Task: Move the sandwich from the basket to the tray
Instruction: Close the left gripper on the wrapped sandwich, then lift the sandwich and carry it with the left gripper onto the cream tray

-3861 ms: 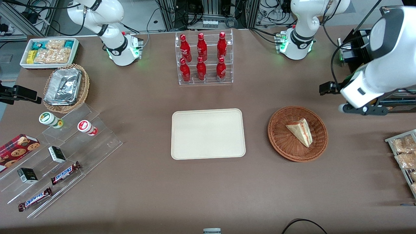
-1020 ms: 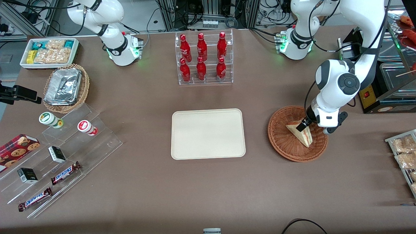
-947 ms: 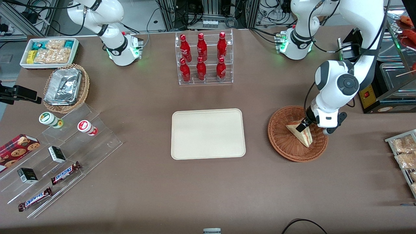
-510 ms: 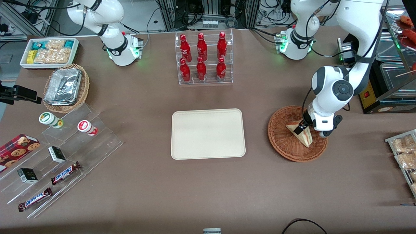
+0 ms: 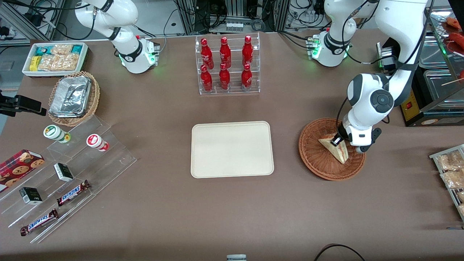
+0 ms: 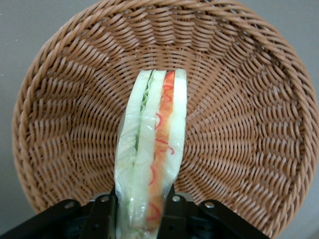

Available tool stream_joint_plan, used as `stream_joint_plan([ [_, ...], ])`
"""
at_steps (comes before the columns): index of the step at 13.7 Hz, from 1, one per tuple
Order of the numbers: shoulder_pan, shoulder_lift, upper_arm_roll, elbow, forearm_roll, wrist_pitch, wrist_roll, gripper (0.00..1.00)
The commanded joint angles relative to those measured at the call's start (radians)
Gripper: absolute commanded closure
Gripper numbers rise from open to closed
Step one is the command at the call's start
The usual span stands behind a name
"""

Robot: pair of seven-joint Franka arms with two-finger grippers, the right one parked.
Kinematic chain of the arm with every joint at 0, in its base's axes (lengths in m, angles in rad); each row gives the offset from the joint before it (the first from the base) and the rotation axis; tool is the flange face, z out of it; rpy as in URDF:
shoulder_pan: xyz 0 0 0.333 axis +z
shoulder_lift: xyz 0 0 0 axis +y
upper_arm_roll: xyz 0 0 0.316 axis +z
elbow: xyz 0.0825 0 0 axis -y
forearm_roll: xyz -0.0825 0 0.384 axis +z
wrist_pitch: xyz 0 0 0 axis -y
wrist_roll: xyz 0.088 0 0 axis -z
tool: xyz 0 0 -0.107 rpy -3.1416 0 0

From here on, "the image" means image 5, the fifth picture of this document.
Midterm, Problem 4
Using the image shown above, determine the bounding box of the triangle sandwich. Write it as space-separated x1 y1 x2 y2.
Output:
318 133 349 164

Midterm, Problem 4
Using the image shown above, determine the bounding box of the brown round wicker basket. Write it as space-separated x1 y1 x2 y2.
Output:
299 118 366 181

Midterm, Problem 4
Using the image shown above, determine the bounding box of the light wicker basket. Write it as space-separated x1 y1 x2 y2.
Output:
48 71 100 127

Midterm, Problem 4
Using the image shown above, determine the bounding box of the grey snack tray rack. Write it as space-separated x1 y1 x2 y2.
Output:
430 144 464 221

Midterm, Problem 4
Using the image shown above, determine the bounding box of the cream plastic tray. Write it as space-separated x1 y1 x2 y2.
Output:
191 121 274 179

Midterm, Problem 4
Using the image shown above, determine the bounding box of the white snack bin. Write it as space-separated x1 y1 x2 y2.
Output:
22 42 89 78

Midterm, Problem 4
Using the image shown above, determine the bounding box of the green-lid sunflower cup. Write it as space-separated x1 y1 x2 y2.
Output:
43 125 71 143

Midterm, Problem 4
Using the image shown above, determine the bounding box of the foil container stack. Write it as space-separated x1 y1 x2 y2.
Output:
50 76 92 118

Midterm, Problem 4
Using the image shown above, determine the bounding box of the black food warmer yellow panel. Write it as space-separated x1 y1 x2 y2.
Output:
399 0 464 127

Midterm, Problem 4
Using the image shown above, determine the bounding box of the red tartan cookie box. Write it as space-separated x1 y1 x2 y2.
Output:
0 149 45 192

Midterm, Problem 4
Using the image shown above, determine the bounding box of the red-lid yogurt cup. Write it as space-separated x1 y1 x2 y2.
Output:
86 134 109 152

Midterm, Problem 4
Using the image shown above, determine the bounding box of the small black carton box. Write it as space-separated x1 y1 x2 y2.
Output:
19 187 43 205
54 163 74 182

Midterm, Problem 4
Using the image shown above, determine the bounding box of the small black electrical box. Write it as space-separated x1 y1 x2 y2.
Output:
377 42 399 72

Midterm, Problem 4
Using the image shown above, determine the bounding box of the grey metal rack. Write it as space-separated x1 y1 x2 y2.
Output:
0 0 66 40

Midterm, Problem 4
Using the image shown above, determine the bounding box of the clear acrylic stepped shelf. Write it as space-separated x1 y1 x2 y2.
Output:
0 115 137 244

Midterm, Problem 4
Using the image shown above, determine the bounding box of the Snickers chocolate bar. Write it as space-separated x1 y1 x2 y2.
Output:
57 180 91 207
20 209 59 237

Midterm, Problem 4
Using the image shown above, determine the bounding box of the steel warmer pan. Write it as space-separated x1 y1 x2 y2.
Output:
423 69 464 102
419 34 450 69

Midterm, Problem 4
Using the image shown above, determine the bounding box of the red cola bottle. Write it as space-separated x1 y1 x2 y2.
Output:
219 63 231 90
241 63 253 90
201 65 213 92
200 38 214 70
242 35 254 67
219 36 232 69

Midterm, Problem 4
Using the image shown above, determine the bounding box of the clear acrylic bottle rack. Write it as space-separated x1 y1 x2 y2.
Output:
195 33 261 95

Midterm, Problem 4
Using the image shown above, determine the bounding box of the red sausage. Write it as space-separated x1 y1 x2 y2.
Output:
446 16 464 31
448 33 464 49

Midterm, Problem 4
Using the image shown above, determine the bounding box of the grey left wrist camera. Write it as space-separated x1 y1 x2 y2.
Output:
355 128 382 154

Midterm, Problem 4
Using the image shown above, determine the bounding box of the black floor cable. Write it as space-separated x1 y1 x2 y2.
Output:
314 244 366 261

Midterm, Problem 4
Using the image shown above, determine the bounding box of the aluminium frame post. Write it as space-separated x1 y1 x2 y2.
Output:
174 0 198 35
270 0 290 32

